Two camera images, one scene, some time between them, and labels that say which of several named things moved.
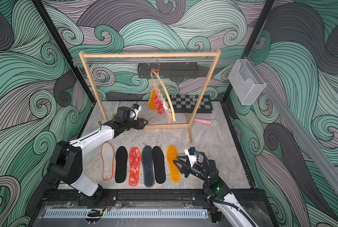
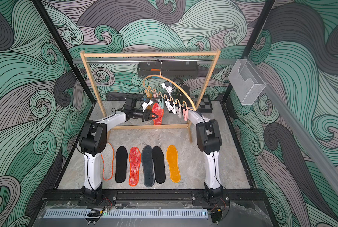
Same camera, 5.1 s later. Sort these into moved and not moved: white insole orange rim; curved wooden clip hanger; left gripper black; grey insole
Moved: left gripper black; curved wooden clip hanger
Not moved: grey insole; white insole orange rim
